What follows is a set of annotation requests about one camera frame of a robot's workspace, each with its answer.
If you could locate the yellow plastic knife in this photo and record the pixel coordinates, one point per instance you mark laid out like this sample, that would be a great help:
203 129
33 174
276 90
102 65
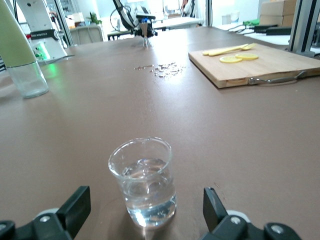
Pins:
206 52

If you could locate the green potted plant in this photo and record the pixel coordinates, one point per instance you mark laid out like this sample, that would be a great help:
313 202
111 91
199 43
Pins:
94 18

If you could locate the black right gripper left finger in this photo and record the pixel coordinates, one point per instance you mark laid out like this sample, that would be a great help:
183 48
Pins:
75 207

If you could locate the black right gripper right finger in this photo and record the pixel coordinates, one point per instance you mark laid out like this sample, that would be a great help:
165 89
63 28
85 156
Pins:
215 210

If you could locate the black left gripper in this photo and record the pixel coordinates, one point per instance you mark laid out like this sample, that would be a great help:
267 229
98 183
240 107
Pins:
146 18

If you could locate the upright support post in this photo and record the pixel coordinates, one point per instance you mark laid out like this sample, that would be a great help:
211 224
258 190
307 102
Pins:
303 22

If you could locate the green sleeved glass bottle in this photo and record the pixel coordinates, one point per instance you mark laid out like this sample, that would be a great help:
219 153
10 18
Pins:
15 37

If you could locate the brown cardboard box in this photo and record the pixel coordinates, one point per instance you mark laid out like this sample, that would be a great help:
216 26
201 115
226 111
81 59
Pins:
277 12

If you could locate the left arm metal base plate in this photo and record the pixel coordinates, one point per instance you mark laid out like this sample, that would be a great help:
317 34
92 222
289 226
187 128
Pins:
57 59

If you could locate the white bucket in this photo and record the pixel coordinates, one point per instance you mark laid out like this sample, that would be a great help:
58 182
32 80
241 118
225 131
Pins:
235 17

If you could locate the beige office chair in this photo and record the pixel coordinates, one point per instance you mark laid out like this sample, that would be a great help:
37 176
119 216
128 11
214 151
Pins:
86 35

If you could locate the seated person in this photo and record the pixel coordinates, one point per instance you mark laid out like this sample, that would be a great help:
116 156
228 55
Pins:
188 7

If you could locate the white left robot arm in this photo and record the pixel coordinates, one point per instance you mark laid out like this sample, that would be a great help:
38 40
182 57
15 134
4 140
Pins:
42 22

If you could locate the yellow lemon slice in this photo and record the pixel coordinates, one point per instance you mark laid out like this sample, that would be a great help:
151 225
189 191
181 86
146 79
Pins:
247 56
230 59

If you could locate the clear glass measuring cup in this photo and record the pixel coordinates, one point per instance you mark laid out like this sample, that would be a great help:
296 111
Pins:
147 190

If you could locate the brown table cover sheet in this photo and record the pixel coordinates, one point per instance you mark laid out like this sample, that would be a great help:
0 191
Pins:
225 150

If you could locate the yellow plastic fork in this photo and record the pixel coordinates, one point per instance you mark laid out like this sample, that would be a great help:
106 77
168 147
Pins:
252 45

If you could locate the wooden cutting board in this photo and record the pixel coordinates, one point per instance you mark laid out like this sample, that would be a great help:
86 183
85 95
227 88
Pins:
262 67

